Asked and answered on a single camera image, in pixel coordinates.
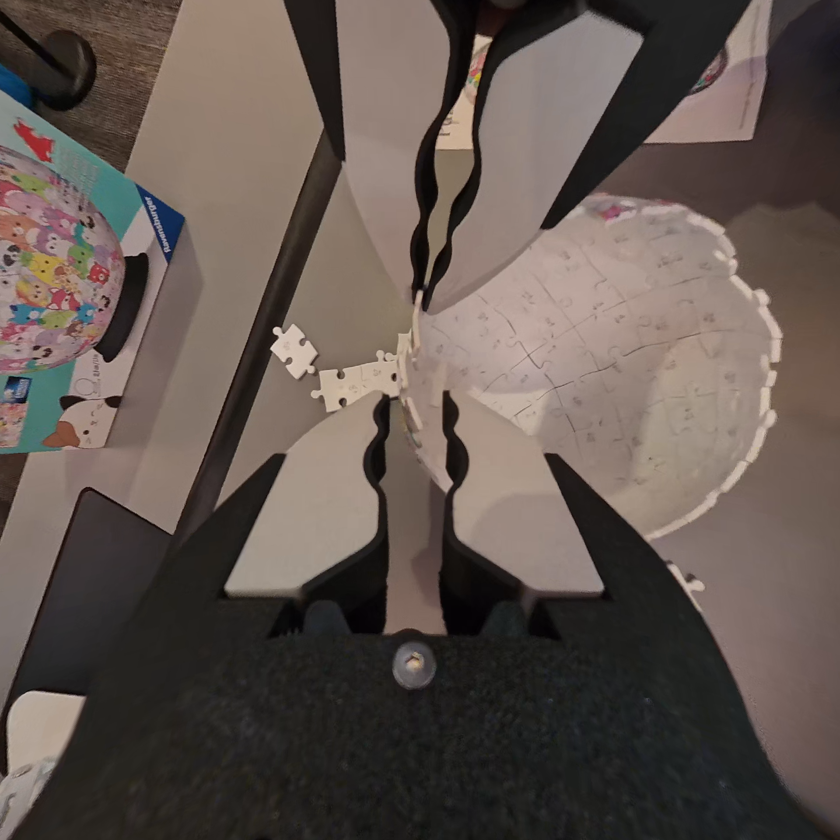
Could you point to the colourful puzzle ball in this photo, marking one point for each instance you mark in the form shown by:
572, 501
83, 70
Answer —
623, 394

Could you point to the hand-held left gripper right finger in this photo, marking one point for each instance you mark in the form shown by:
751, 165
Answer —
518, 525

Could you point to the black floor stand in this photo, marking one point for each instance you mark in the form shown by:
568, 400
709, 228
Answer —
65, 65

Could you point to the blue fabric bag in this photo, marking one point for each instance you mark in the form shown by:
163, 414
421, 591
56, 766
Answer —
13, 85

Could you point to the clear plastic object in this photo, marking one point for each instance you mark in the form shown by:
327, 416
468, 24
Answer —
19, 800

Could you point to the teal puzzle box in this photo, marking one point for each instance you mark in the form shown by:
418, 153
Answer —
65, 262

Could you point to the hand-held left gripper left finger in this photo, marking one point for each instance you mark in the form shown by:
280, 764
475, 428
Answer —
308, 525

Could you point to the white joined puzzle piece pair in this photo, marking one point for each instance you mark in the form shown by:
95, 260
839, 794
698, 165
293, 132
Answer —
341, 387

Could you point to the folded puzzle instruction leaflet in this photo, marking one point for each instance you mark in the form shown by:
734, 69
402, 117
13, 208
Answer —
735, 98

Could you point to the black desk pad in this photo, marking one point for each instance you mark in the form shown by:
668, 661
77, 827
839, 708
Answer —
85, 590

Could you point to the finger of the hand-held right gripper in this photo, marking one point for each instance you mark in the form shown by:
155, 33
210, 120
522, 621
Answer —
544, 131
380, 98

